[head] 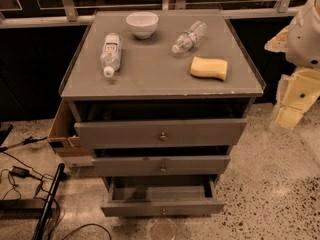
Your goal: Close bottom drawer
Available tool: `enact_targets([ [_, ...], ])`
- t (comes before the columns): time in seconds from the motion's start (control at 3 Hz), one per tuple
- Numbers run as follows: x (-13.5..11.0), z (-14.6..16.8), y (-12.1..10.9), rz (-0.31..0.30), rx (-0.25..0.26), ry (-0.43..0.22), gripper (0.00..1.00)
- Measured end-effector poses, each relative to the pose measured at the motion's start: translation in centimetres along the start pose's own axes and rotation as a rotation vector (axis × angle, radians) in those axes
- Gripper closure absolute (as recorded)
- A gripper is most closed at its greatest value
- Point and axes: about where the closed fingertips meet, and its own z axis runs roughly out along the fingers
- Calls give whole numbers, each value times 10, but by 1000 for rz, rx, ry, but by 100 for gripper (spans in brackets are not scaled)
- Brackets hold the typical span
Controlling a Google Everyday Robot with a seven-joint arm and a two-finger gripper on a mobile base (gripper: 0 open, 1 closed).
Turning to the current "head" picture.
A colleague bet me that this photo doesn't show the white ceramic bowl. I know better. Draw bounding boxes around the white ceramic bowl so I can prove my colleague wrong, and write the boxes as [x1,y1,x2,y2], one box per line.
[126,11,159,39]

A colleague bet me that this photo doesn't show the grey middle drawer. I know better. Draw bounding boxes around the grey middle drawer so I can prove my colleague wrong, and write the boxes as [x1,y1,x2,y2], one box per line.
[92,155,230,176]

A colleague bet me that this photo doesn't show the grey drawer cabinet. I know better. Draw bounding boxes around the grey drawer cabinet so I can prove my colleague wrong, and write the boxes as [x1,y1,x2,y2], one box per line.
[58,9,267,185]

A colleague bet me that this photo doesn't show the black pole stand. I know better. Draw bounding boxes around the black pole stand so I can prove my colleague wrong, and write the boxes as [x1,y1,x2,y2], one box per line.
[32,163,65,240]

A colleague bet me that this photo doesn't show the yellow sponge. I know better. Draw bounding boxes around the yellow sponge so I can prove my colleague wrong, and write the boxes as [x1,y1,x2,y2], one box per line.
[190,57,228,81]

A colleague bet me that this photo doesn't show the black cable on floor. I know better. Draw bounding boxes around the black cable on floor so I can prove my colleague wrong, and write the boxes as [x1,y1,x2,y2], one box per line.
[61,223,113,240]

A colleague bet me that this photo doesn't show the grey drawer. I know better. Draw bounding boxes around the grey drawer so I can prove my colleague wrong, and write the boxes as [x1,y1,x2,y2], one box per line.
[75,119,247,149]
[101,175,224,217]
[92,155,230,176]

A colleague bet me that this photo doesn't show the cardboard box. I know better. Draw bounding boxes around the cardboard box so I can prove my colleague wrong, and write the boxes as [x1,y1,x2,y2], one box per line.
[48,101,92,168]

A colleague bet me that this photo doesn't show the black power adapter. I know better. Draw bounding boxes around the black power adapter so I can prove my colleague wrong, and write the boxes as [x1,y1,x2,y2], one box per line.
[9,166,29,178]

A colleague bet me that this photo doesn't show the grey top drawer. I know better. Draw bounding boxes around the grey top drawer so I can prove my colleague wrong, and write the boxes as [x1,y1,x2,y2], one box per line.
[75,119,247,149]

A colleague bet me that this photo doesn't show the clear bottle with green label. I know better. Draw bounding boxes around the clear bottle with green label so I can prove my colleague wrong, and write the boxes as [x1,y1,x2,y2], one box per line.
[171,21,207,54]

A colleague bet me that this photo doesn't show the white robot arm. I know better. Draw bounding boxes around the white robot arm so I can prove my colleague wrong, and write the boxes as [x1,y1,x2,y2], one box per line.
[264,0,320,129]

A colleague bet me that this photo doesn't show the round floor drain cover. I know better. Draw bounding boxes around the round floor drain cover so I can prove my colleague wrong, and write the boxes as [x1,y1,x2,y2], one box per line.
[150,219,176,240]

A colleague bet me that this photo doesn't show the clear bottle with white label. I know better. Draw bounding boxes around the clear bottle with white label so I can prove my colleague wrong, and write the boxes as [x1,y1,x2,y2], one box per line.
[100,33,122,78]

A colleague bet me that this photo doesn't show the metal railing frame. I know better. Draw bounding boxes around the metal railing frame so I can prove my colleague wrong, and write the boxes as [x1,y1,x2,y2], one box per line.
[0,0,320,30]

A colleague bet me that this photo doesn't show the grey bottom drawer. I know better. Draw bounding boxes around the grey bottom drawer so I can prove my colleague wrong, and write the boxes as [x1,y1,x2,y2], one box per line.
[101,175,224,217]

